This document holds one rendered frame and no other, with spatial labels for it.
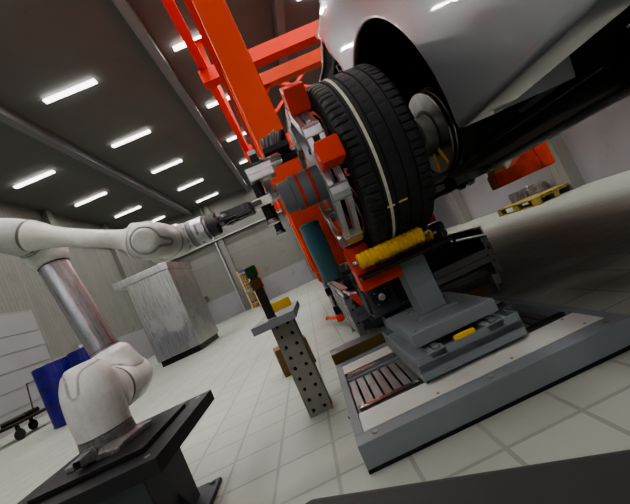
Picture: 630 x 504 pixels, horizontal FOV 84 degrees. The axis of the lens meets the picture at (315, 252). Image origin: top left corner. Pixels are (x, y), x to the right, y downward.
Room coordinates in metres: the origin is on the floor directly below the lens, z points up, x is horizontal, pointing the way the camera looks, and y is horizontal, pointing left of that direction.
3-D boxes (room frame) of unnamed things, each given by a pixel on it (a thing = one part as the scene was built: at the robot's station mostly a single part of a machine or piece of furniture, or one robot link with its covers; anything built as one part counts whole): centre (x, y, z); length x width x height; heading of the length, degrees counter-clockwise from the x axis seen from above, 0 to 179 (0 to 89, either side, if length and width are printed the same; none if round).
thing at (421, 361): (1.36, -0.31, 0.13); 0.50 x 0.36 x 0.10; 2
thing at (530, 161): (3.88, -2.37, 0.69); 0.52 x 0.17 x 0.35; 92
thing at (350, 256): (1.35, -0.18, 0.48); 0.16 x 0.12 x 0.17; 92
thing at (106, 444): (1.07, 0.82, 0.34); 0.22 x 0.18 x 0.06; 174
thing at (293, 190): (1.35, -0.07, 0.85); 0.21 x 0.14 x 0.14; 92
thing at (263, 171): (1.17, 0.06, 0.93); 0.09 x 0.05 x 0.05; 92
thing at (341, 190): (1.35, -0.14, 0.85); 0.54 x 0.07 x 0.54; 2
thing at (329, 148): (1.04, -0.16, 0.85); 0.09 x 0.08 x 0.07; 2
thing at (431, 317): (1.36, -0.31, 0.32); 0.40 x 0.30 x 0.28; 2
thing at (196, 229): (1.16, 0.32, 0.83); 0.09 x 0.06 x 0.09; 2
